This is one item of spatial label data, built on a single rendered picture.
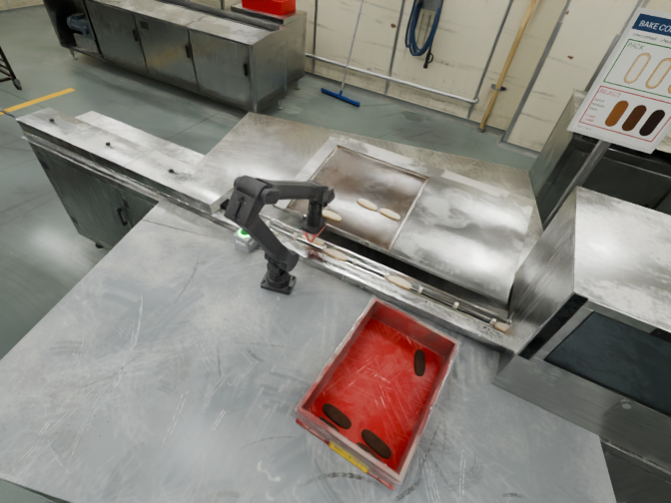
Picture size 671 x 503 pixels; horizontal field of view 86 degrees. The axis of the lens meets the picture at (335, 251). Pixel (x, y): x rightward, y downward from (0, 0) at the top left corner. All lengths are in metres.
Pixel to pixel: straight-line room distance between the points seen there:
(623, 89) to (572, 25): 2.59
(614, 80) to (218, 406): 1.83
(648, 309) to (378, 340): 0.73
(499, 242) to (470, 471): 0.89
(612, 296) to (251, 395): 0.99
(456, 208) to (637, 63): 0.81
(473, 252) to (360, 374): 0.70
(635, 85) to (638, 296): 0.99
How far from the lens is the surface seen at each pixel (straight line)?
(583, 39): 4.46
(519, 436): 1.33
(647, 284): 1.17
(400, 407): 1.21
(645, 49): 1.86
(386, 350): 1.29
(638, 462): 1.57
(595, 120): 1.92
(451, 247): 1.58
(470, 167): 2.36
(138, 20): 4.95
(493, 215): 1.76
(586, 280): 1.07
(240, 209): 1.01
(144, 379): 1.28
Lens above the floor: 1.91
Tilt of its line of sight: 45 degrees down
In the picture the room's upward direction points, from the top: 8 degrees clockwise
